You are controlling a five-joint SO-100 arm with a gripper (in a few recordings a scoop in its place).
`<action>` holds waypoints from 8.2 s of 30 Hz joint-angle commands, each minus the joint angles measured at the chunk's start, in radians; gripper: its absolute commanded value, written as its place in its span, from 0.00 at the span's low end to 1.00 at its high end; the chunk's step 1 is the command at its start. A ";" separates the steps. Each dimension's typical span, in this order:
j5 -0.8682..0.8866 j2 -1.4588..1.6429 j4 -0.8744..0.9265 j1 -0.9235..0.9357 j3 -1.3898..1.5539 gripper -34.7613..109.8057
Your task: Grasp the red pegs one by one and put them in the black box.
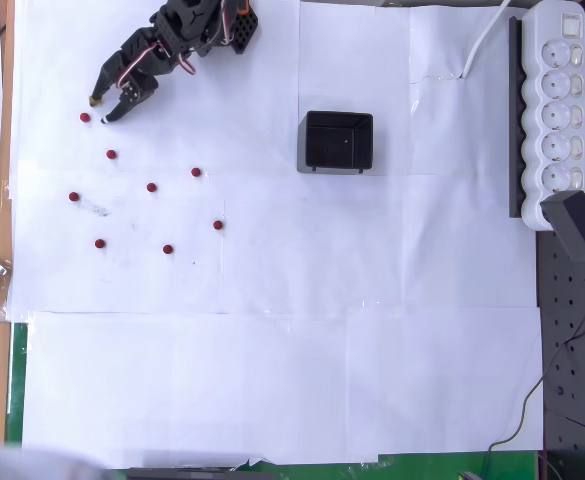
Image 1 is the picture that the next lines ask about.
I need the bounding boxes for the black open box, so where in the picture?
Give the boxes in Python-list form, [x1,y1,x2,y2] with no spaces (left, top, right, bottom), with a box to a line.
[296,110,375,175]

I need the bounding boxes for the green cutting mat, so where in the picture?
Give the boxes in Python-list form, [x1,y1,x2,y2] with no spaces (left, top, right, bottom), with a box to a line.
[5,322,546,480]

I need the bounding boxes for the white paper table cover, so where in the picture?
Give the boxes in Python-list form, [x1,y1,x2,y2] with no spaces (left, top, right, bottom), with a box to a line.
[5,0,546,470]

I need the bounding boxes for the black flat device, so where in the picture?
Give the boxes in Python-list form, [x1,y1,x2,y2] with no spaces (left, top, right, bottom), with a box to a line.
[125,465,277,480]

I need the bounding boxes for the blurry grey object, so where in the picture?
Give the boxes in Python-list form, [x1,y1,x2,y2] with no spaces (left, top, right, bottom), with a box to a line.
[0,424,111,480]

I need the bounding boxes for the black power adapter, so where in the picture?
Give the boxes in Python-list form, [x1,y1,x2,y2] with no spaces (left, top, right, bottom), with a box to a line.
[540,189,585,265]

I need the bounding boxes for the black pegboard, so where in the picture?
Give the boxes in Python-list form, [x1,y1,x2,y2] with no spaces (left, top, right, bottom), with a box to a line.
[535,0,585,480]

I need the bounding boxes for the white power cable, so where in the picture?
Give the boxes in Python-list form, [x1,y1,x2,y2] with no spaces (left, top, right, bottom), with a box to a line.
[460,0,513,80]

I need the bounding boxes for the thin black adapter cable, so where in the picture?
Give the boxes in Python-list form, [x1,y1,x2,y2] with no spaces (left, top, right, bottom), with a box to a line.
[485,259,585,471]

